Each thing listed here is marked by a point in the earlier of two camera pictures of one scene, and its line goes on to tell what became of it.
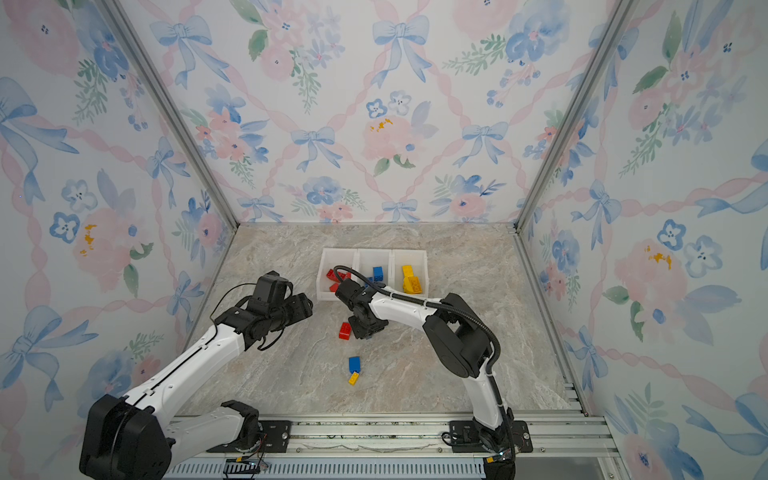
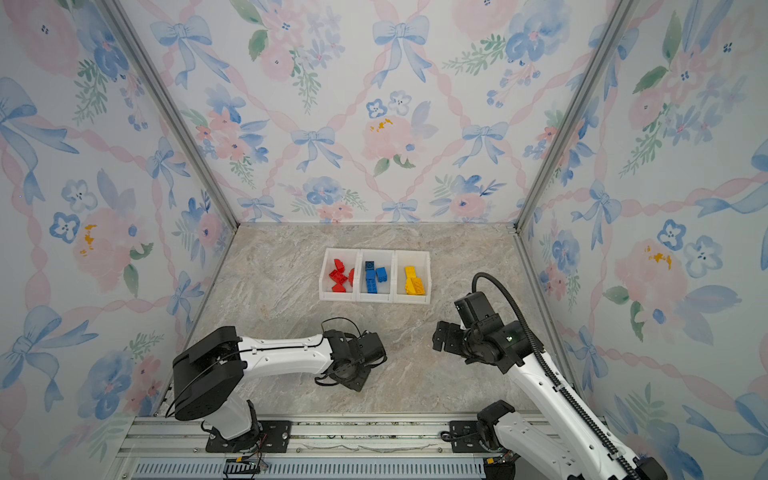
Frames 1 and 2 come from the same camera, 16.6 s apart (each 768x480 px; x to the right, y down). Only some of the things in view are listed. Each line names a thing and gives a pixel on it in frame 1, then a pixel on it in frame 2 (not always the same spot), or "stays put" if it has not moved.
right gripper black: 359,334 -> 451,343
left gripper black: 302,306 -> 359,385
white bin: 418,259 stays put
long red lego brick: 331,274 stays put
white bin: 331,258 stays put
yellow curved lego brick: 416,285 stays put
